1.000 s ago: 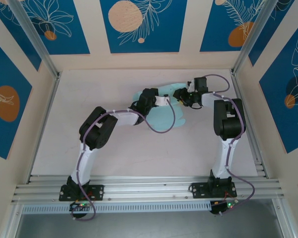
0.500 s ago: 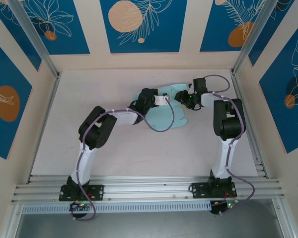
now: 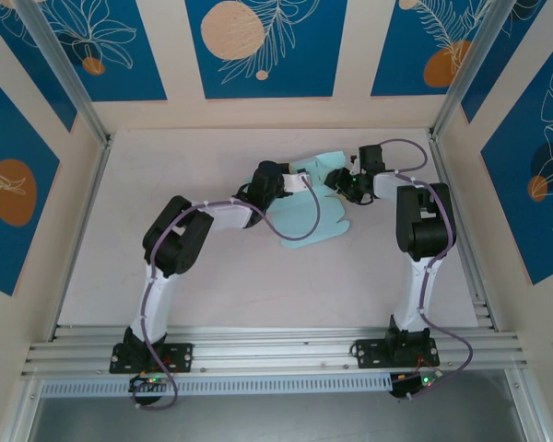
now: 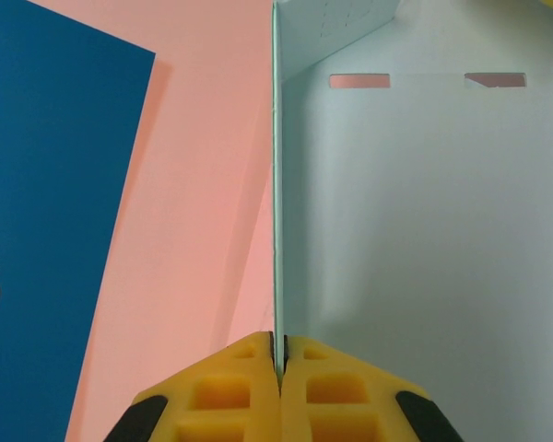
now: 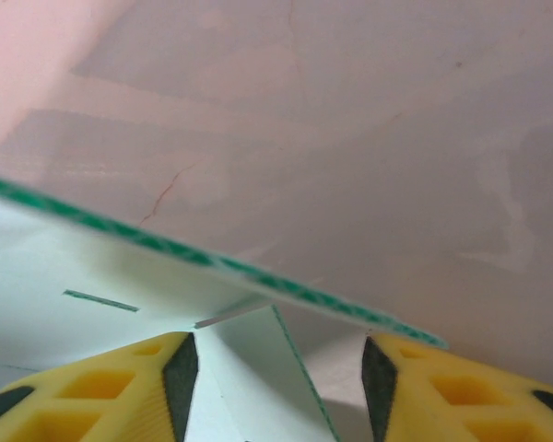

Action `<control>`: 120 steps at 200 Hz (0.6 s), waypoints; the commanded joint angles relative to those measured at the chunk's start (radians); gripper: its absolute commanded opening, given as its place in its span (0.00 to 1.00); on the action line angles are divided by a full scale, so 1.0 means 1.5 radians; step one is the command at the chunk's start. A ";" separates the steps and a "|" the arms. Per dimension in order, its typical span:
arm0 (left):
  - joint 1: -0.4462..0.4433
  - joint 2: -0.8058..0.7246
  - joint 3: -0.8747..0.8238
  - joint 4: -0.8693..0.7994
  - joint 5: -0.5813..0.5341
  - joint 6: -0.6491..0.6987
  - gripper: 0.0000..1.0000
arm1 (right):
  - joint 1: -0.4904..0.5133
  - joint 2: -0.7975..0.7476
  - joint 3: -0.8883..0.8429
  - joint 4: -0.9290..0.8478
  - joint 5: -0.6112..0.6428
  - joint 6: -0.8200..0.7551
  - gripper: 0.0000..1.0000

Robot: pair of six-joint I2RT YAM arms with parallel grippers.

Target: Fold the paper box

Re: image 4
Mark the light blue paper box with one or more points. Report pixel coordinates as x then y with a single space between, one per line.
419 230

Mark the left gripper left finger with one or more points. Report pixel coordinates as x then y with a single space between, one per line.
221 396

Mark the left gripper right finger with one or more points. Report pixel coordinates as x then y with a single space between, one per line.
345 396

